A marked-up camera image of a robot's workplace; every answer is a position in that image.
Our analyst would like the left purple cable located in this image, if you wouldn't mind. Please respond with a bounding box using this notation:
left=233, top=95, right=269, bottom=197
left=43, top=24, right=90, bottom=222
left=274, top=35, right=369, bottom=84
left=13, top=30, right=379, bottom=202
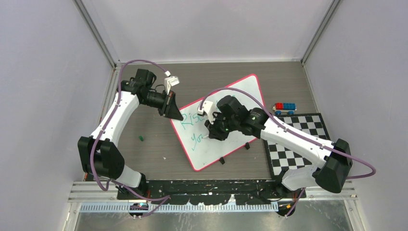
left=89, top=58, right=173, bottom=218

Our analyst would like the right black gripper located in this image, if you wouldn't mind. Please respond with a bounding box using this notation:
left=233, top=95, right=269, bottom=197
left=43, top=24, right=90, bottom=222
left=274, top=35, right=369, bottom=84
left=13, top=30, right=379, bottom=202
left=205, top=110, right=239, bottom=140

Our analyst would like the pink-framed whiteboard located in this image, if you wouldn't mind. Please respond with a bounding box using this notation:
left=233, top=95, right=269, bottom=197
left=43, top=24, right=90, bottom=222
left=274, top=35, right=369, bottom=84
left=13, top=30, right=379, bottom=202
left=170, top=74, right=265, bottom=171

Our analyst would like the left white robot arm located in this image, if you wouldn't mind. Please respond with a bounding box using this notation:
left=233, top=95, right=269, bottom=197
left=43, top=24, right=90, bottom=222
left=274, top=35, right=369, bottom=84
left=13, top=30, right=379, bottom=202
left=77, top=69, right=183, bottom=199

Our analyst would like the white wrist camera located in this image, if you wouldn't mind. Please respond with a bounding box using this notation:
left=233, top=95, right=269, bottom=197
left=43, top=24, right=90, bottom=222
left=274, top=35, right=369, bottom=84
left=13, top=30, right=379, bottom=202
left=197, top=101, right=217, bottom=124
left=164, top=71, right=180, bottom=95

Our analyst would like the purple cable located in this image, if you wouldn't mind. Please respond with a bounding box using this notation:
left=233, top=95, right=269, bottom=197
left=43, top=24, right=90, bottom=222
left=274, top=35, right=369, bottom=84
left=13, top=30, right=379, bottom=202
left=89, top=58, right=173, bottom=218
left=199, top=87, right=377, bottom=218

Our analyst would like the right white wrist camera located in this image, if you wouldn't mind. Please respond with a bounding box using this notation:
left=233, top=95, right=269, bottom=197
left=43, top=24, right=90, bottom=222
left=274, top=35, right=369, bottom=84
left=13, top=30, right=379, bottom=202
left=197, top=101, right=217, bottom=124

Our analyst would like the red blue toy car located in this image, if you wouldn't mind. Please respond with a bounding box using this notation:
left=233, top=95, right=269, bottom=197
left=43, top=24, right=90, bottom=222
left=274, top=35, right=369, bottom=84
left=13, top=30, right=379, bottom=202
left=272, top=103, right=297, bottom=115

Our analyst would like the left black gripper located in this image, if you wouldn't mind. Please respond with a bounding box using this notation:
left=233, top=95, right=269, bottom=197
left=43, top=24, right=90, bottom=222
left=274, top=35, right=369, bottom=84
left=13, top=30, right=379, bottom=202
left=142, top=90, right=184, bottom=121

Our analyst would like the slotted cable duct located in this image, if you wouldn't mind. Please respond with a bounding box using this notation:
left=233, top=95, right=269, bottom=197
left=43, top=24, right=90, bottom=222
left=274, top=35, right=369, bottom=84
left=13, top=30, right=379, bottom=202
left=79, top=202, right=278, bottom=213

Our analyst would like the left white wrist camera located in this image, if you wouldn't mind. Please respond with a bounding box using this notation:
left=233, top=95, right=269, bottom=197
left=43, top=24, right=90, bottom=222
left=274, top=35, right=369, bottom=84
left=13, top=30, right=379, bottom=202
left=164, top=71, right=180, bottom=95

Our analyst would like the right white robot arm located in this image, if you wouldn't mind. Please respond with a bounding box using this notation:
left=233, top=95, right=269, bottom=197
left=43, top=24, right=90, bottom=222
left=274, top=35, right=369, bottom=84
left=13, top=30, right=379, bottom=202
left=197, top=95, right=353, bottom=198

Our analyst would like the black white checkerboard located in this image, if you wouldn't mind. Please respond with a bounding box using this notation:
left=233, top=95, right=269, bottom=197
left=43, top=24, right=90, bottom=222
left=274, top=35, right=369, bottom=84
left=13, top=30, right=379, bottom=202
left=263, top=113, right=334, bottom=178

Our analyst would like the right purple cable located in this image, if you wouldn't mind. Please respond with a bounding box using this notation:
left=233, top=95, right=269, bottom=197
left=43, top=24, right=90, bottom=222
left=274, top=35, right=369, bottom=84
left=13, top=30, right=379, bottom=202
left=199, top=87, right=377, bottom=218

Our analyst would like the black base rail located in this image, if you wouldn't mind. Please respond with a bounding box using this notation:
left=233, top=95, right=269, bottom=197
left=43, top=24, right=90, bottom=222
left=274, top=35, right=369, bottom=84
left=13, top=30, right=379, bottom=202
left=117, top=180, right=306, bottom=205

